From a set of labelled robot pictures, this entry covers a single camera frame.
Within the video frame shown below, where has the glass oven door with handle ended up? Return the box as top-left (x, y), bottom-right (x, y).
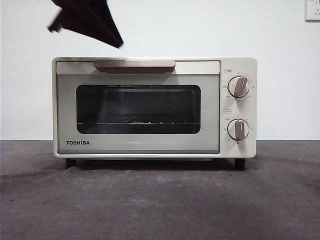
top-left (55, 59), bottom-right (221, 155)

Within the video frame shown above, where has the cream Toshiba toaster oven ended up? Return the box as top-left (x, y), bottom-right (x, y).
top-left (51, 56), bottom-right (258, 171)

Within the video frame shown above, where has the cream temperature knob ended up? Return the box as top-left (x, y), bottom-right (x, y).
top-left (227, 75), bottom-right (251, 98)

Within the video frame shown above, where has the cream timer knob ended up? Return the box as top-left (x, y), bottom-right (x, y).
top-left (227, 118), bottom-right (250, 141)

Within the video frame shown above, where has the metal wire oven rack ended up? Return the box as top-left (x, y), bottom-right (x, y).
top-left (77, 120), bottom-right (201, 126)

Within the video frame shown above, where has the white wall socket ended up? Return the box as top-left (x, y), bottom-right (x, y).
top-left (304, 0), bottom-right (320, 22)

